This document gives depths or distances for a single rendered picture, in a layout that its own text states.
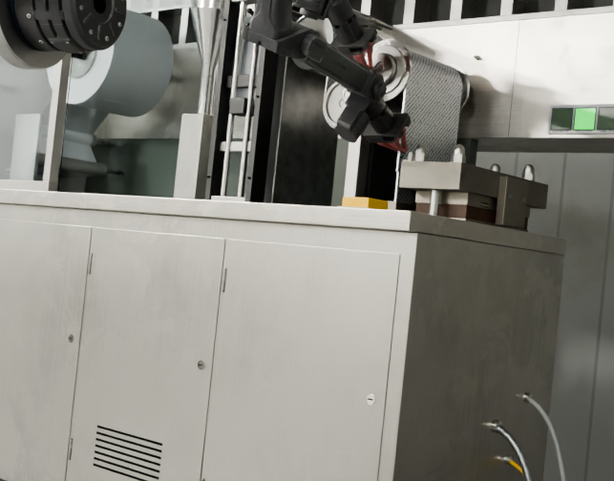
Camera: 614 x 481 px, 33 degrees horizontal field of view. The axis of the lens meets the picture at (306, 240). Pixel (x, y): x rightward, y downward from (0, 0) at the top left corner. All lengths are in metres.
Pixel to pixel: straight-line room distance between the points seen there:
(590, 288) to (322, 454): 2.34
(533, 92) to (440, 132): 0.26
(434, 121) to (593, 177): 1.90
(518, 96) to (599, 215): 1.75
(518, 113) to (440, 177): 0.42
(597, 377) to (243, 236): 2.30
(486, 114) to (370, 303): 0.78
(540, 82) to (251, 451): 1.13
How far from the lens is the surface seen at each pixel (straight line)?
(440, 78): 2.59
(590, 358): 4.37
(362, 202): 2.15
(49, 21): 1.61
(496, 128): 2.70
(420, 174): 2.36
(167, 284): 2.54
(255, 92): 2.64
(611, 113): 2.56
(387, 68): 2.48
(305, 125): 2.77
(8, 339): 3.05
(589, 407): 4.39
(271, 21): 1.86
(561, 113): 2.61
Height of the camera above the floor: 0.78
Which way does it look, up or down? 1 degrees up
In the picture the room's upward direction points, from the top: 6 degrees clockwise
